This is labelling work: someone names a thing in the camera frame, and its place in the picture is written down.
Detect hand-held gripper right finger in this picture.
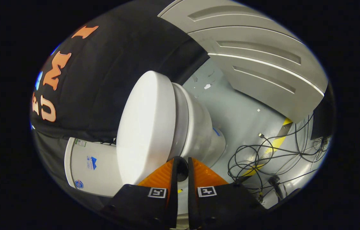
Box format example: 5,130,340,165
188,157,266,230

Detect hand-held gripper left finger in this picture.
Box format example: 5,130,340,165
102,156,179,230

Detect white toilet lid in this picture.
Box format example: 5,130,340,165
116,71,177,186

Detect white toilet bowl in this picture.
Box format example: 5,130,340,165
166,82,227,169

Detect yellow black floor tape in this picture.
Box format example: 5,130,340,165
242,118,294,178

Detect black backdrop cloth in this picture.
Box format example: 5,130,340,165
30,0,211,205

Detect grey cabinet with white top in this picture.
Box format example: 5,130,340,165
157,0,329,124

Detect black box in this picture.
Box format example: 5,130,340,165
310,84,337,141

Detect tangle of black cables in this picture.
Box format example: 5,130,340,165
228,113,331,205

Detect black cable plug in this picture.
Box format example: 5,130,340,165
268,175,284,199

